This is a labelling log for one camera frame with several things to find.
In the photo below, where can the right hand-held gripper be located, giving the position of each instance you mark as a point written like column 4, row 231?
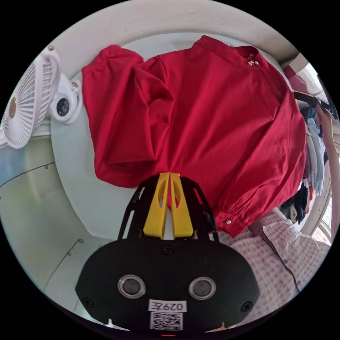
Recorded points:
column 312, row 98

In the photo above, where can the white clip fan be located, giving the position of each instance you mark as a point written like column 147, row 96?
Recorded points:
column 26, row 106

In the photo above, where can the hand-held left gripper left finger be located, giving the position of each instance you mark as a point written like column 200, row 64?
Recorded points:
column 155, row 212

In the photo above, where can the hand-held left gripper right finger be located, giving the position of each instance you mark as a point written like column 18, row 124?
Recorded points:
column 180, row 215

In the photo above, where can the person's right hand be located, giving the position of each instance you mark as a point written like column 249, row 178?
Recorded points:
column 325, row 120

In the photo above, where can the bed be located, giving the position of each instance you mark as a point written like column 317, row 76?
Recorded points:
column 69, row 164

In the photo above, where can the red long sleeve shirt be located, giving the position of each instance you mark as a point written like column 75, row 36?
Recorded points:
column 212, row 119

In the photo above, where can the person's body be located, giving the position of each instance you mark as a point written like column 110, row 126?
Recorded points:
column 279, row 263

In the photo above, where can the pile of clothes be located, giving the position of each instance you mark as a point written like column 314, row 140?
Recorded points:
column 316, row 151

